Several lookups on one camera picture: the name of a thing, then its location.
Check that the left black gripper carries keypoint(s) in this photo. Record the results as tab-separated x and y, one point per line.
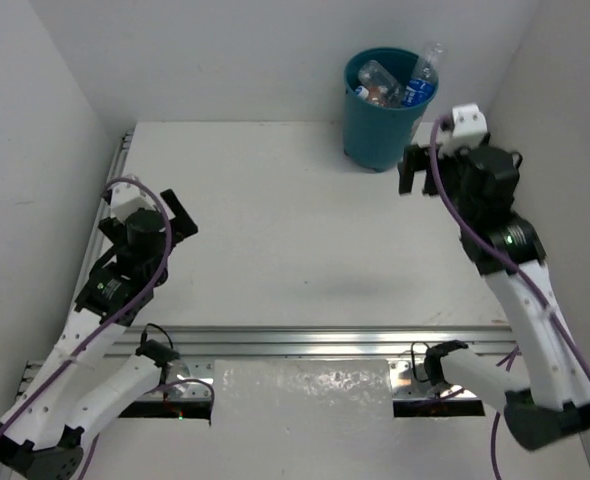
176	220

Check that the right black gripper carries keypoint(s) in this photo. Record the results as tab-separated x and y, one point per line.
416	157

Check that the blue label bottle back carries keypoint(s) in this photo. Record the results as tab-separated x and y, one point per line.
424	77

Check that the clear bottle diagonal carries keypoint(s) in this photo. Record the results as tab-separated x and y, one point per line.
373	74

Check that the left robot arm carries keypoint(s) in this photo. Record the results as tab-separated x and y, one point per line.
48	431

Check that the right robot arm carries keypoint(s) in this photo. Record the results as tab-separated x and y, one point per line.
553	401

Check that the teal plastic bin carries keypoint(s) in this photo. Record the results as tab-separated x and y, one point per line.
375	137

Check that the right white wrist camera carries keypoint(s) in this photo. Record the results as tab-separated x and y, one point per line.
464	127

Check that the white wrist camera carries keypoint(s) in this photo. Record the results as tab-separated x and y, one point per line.
126	198
464	127

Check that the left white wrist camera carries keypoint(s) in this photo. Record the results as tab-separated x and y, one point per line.
126	198

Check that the aluminium frame rail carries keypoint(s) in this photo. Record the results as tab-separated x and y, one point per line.
296	310

